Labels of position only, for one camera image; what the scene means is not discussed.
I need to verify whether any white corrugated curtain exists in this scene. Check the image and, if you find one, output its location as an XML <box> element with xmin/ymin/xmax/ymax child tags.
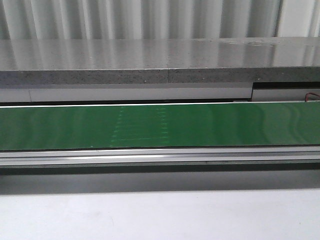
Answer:
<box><xmin>0</xmin><ymin>0</ymin><xmax>320</xmax><ymax>40</ymax></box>

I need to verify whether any green conveyor belt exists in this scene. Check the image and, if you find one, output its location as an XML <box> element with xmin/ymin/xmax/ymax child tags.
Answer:
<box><xmin>0</xmin><ymin>101</ymin><xmax>320</xmax><ymax>151</ymax></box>

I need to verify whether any aluminium conveyor front rail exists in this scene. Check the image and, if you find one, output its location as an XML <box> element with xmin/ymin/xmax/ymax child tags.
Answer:
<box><xmin>0</xmin><ymin>145</ymin><xmax>320</xmax><ymax>175</ymax></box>

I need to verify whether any red cable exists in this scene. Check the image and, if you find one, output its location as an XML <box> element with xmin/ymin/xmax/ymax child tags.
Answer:
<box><xmin>303</xmin><ymin>92</ymin><xmax>320</xmax><ymax>103</ymax></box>

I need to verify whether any grey conveyor rear rail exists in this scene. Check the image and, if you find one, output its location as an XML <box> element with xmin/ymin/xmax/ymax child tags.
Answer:
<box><xmin>0</xmin><ymin>81</ymin><xmax>320</xmax><ymax>105</ymax></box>

